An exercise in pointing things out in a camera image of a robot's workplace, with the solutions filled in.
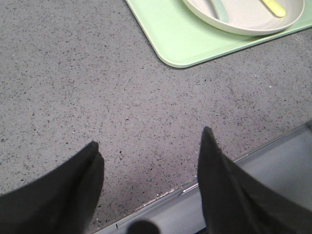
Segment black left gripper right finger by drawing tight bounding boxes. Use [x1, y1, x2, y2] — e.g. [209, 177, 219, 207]
[197, 127, 312, 234]

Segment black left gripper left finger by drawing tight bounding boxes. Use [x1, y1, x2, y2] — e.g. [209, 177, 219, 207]
[0, 141, 104, 234]

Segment beige round plate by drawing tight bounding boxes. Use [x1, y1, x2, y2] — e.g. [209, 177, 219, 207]
[183, 0, 305, 36]

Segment yellow plastic fork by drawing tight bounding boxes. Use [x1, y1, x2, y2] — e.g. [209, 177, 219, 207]
[262, 0, 286, 18]

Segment dark round object below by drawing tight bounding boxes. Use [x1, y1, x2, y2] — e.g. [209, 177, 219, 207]
[126, 220, 160, 234]

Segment light green tray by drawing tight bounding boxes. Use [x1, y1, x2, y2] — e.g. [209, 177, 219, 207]
[126, 0, 312, 68]

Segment mint green spoon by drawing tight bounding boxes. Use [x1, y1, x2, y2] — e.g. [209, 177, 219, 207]
[210, 0, 229, 23]

